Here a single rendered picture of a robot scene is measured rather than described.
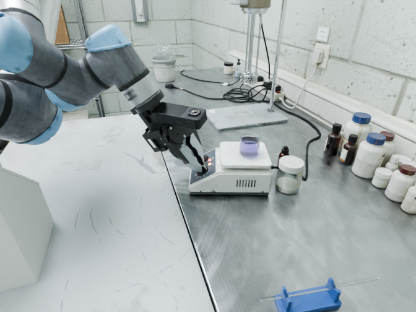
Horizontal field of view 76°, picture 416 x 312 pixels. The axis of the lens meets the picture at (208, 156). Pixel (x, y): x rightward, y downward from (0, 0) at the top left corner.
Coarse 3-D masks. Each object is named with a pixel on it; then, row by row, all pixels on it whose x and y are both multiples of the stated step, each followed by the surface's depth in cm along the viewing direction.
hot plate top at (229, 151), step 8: (224, 144) 71; (232, 144) 71; (264, 144) 71; (224, 152) 67; (232, 152) 67; (264, 152) 67; (224, 160) 64; (232, 160) 64; (240, 160) 64; (248, 160) 64; (256, 160) 64; (264, 160) 64
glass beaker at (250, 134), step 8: (240, 128) 63; (248, 128) 66; (256, 128) 65; (240, 136) 63; (248, 136) 61; (256, 136) 62; (240, 144) 64; (248, 144) 62; (256, 144) 63; (240, 152) 65; (248, 152) 63; (256, 152) 64
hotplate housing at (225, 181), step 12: (216, 156) 69; (216, 168) 64; (228, 168) 64; (240, 168) 64; (252, 168) 64; (264, 168) 64; (204, 180) 64; (216, 180) 63; (228, 180) 63; (240, 180) 63; (252, 180) 63; (264, 180) 63; (192, 192) 66; (204, 192) 66; (216, 192) 66; (228, 192) 65; (240, 192) 65; (252, 192) 65; (264, 192) 65
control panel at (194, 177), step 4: (208, 152) 74; (212, 152) 72; (212, 156) 70; (208, 160) 69; (212, 160) 69; (212, 164) 67; (212, 168) 65; (192, 172) 69; (196, 172) 68; (208, 172) 65; (212, 172) 64; (192, 176) 68; (196, 176) 66; (200, 176) 65; (204, 176) 64; (192, 180) 66; (196, 180) 65
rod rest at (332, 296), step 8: (328, 280) 43; (336, 288) 42; (296, 296) 43; (304, 296) 43; (312, 296) 43; (320, 296) 43; (328, 296) 43; (336, 296) 41; (280, 304) 42; (288, 304) 40; (296, 304) 42; (304, 304) 42; (312, 304) 42; (320, 304) 42; (328, 304) 42; (336, 304) 42
